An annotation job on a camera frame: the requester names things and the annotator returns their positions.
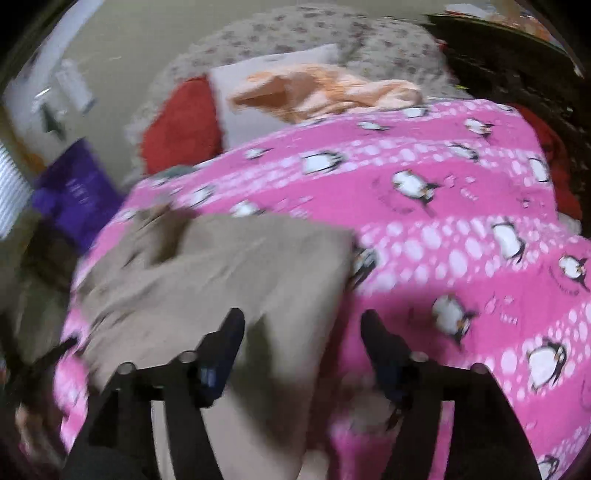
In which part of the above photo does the beige large garment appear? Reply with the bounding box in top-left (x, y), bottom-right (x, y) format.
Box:
top-left (76, 207), bottom-right (355, 479)

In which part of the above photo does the pink penguin print blanket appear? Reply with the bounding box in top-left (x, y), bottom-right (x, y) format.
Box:
top-left (80, 100), bottom-right (590, 479)

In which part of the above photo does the window with blinds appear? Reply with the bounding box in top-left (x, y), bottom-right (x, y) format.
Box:
top-left (0, 142), bottom-right (33, 240)

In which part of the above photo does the purple bag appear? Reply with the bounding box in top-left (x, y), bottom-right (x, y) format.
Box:
top-left (32, 138), bottom-right (124, 254)

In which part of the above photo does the red pillow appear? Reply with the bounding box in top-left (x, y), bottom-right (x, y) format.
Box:
top-left (139, 76), bottom-right (223, 175)

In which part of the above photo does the white pillow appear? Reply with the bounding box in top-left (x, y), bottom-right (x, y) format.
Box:
top-left (207, 43), bottom-right (343, 151)

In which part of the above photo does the red cloth by headboard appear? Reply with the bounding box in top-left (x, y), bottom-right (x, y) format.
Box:
top-left (511, 104), bottom-right (583, 221)

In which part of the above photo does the peach fringed cloth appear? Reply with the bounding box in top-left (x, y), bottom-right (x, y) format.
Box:
top-left (228, 64), bottom-right (424, 124)

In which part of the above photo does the floral quilt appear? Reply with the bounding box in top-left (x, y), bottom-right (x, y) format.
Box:
top-left (125, 4), bottom-right (469, 177)

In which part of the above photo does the dark wooden headboard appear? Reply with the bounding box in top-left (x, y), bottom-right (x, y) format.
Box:
top-left (425, 14), bottom-right (590, 220)

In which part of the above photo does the white wall paper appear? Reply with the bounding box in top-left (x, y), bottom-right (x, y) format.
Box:
top-left (55, 59), bottom-right (95, 115)

